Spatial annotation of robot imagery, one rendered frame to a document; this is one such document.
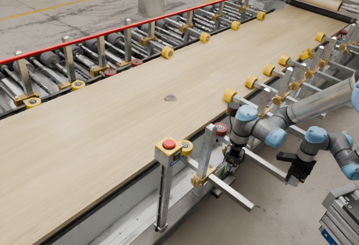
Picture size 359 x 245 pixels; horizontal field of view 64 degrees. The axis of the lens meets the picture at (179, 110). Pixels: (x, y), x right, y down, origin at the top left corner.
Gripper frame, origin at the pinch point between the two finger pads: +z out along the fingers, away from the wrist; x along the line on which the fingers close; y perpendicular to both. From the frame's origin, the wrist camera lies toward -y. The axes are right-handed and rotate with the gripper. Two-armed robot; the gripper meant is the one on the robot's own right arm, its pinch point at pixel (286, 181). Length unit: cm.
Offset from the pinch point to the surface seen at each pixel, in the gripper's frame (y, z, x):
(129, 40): -138, -18, 16
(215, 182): -23.8, -0.2, -26.4
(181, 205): -32, 13, -40
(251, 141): -29.6, 6.4, 19.3
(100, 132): -81, -7, -50
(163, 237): -27, 15, -57
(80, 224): -51, 3, -82
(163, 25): -176, 1, 91
